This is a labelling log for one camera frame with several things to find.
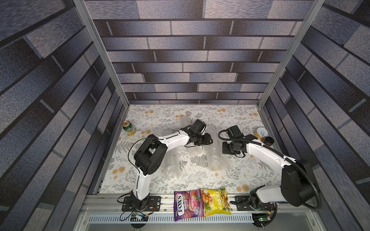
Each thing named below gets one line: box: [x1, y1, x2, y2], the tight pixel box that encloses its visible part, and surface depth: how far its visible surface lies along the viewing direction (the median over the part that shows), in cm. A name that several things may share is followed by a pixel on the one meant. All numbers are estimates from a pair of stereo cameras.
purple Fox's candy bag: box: [173, 188, 205, 222], surface depth 73 cm
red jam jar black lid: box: [260, 136, 275, 147], surface depth 92 cm
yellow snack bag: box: [200, 187, 232, 218], surface depth 73 cm
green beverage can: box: [122, 120, 133, 133], surface depth 97 cm
